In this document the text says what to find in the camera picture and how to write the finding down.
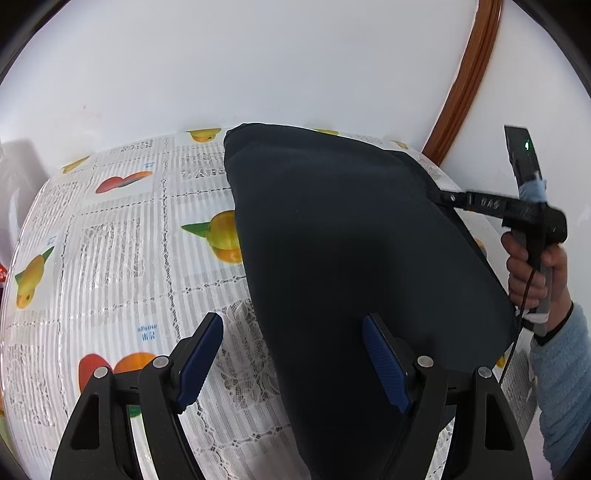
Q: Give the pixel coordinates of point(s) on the red paper shopping bag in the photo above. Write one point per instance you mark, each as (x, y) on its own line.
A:
(3, 275)

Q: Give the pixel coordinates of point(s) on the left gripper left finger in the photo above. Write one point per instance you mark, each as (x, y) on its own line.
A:
(98, 442)

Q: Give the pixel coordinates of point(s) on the white plastic shopping bag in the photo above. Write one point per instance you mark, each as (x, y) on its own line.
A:
(22, 176)

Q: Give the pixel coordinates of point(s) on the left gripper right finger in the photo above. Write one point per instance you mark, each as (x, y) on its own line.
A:
(486, 442)

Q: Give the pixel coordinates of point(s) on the person right hand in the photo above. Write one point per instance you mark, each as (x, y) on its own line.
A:
(532, 287)

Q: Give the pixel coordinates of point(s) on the black sweatshirt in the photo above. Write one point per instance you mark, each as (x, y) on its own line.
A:
(332, 229)

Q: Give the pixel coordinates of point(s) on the fruit print tablecloth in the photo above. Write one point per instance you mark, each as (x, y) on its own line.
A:
(106, 274)

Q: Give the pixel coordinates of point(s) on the brown wooden door frame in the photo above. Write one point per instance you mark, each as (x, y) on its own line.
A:
(464, 89)

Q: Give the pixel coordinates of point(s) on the light blue sleeve forearm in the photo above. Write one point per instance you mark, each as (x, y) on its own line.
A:
(561, 364)

